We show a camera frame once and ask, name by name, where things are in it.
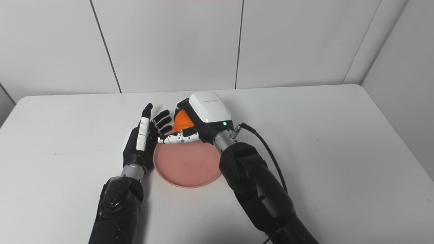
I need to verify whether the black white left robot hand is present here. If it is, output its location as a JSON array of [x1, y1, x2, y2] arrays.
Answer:
[[122, 103, 173, 170]]

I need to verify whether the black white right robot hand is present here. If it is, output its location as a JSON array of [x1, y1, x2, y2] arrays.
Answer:
[[158, 91, 234, 145]]

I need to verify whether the orange fruit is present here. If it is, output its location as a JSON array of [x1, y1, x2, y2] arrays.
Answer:
[[173, 109, 195, 133]]

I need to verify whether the pink round plate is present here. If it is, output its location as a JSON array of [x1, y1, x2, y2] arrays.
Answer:
[[153, 141, 222, 188]]

